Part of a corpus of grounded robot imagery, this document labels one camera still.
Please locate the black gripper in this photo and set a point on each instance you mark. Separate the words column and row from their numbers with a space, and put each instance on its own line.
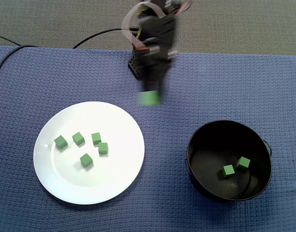
column 155, row 72

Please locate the green cube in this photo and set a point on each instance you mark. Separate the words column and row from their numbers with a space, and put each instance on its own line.
column 86, row 160
column 243, row 162
column 60, row 141
column 103, row 148
column 78, row 138
column 150, row 97
column 228, row 170
column 96, row 138

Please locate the black round container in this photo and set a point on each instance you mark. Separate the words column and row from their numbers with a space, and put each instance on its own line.
column 211, row 188

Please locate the white round plate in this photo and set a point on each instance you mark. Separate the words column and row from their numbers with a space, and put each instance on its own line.
column 90, row 188

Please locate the blue woven table cloth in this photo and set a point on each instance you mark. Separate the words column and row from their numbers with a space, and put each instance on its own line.
column 162, row 193

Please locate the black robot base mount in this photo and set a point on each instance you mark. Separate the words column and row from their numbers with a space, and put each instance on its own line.
column 134, row 66

